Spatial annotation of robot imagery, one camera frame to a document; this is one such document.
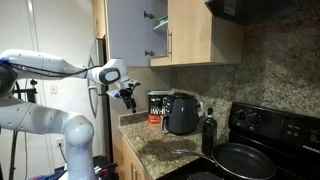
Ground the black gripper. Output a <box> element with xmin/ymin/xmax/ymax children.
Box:
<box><xmin>114</xmin><ymin>79</ymin><xmax>141</xmax><ymax>115</ymax></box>

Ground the wooden cabinet door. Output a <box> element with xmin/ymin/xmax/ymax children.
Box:
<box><xmin>167</xmin><ymin>0</ymin><xmax>215</xmax><ymax>65</ymax></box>
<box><xmin>105</xmin><ymin>0</ymin><xmax>150</xmax><ymax>67</ymax></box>

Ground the wooden base cabinet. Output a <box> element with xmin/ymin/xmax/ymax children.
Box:
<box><xmin>112</xmin><ymin>132</ymin><xmax>152</xmax><ymax>180</ymax></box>

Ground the cabinet shelf board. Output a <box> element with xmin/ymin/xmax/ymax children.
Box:
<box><xmin>152</xmin><ymin>20</ymin><xmax>169</xmax><ymax>33</ymax></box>

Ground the wooden cabinet door, shut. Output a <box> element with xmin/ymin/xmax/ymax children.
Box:
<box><xmin>167</xmin><ymin>0</ymin><xmax>215</xmax><ymax>65</ymax></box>

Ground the stainless steel refrigerator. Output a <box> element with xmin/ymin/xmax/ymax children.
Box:
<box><xmin>86</xmin><ymin>37</ymin><xmax>113</xmax><ymax>165</ymax></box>

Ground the dark grey air fryer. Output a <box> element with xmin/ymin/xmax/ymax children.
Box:
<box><xmin>161</xmin><ymin>92</ymin><xmax>200</xmax><ymax>136</ymax></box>

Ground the white backsplash outlet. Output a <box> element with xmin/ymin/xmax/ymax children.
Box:
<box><xmin>198</xmin><ymin>101</ymin><xmax>205</xmax><ymax>118</ymax></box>

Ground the dark glass bottle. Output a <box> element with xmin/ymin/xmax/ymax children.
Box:
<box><xmin>200</xmin><ymin>106</ymin><xmax>219</xmax><ymax>157</ymax></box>

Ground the green box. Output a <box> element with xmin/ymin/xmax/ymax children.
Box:
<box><xmin>157</xmin><ymin>15</ymin><xmax>169</xmax><ymax>26</ymax></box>

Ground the stove coil burner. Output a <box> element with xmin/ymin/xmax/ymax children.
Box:
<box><xmin>185</xmin><ymin>171</ymin><xmax>225</xmax><ymax>180</ymax></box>

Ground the black stove knob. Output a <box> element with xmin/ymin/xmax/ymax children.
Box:
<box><xmin>247</xmin><ymin>112</ymin><xmax>263</xmax><ymax>127</ymax></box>
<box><xmin>234</xmin><ymin>109</ymin><xmax>248</xmax><ymax>122</ymax></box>

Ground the black frying pan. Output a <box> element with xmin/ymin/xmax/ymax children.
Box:
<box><xmin>171</xmin><ymin>142</ymin><xmax>277</xmax><ymax>180</ymax></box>

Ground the black range hood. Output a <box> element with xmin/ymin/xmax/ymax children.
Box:
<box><xmin>203</xmin><ymin>0</ymin><xmax>320</xmax><ymax>27</ymax></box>

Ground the black electric stove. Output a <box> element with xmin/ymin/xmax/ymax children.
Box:
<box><xmin>155</xmin><ymin>101</ymin><xmax>320</xmax><ymax>180</ymax></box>

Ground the metal cabinet door handle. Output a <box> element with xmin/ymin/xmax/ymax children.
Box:
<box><xmin>167</xmin><ymin>29</ymin><xmax>174</xmax><ymax>62</ymax></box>

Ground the white light switch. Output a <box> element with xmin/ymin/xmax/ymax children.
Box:
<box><xmin>49</xmin><ymin>83</ymin><xmax>59</xmax><ymax>95</ymax></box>

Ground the white wall outlet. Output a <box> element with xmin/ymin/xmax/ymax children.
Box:
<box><xmin>55</xmin><ymin>136</ymin><xmax>65</xmax><ymax>149</ymax></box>

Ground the black power cord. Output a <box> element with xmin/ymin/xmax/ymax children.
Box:
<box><xmin>58</xmin><ymin>144</ymin><xmax>68</xmax><ymax>165</ymax></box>

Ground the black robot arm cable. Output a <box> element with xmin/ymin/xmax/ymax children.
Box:
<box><xmin>0</xmin><ymin>59</ymin><xmax>105</xmax><ymax>80</ymax></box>

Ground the wooden wall cabinet body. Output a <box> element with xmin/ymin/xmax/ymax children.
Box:
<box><xmin>91</xmin><ymin>0</ymin><xmax>245</xmax><ymax>68</ymax></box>

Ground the black camera tripod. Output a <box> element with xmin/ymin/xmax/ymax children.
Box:
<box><xmin>8</xmin><ymin>78</ymin><xmax>38</xmax><ymax>180</ymax></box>

